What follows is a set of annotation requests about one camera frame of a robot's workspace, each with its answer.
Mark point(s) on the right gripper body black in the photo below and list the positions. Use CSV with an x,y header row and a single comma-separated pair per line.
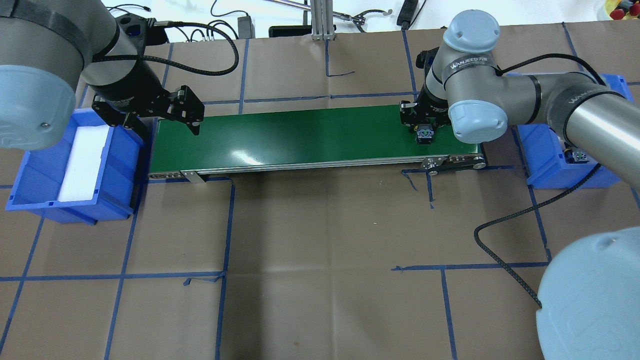
x,y
433,104

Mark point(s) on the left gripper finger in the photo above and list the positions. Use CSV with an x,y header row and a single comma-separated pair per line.
x,y
133,123
194,127

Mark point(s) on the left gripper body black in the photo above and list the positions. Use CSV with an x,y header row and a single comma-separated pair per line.
x,y
129,85

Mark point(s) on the yellow push button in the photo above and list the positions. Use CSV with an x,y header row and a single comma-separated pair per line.
x,y
574,155

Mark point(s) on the red push button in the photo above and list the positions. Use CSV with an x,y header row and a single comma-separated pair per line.
x,y
424,134

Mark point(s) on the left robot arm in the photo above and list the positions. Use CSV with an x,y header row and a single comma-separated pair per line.
x,y
49,46

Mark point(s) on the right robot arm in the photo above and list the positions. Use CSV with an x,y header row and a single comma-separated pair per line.
x,y
588,297

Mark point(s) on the green conveyor belt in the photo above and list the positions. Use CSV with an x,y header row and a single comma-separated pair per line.
x,y
297,140

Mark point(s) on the left blue plastic bin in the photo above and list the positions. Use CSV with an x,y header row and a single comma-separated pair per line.
x,y
87,177

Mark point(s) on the blue plastic bin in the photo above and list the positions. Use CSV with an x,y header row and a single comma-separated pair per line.
x,y
87,177
554,164

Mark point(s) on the black power adapter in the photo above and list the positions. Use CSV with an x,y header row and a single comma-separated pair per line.
x,y
245,27

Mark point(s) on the right blue plastic bin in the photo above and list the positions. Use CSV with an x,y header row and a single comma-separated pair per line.
x,y
554,164

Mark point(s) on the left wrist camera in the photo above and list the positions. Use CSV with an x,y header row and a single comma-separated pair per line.
x,y
142,31

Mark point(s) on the aluminium frame post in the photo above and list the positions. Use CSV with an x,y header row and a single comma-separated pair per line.
x,y
322,23

